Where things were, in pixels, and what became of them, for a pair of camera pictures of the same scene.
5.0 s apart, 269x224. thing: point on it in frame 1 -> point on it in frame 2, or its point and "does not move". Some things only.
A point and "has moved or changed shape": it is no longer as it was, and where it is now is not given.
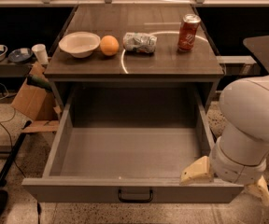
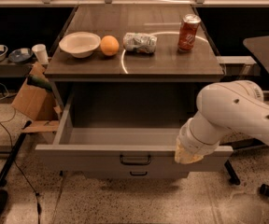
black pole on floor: (1, 179) does not move
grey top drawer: (128, 143) has moved or changed shape
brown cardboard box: (38, 105) does not move
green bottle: (32, 79) does not move
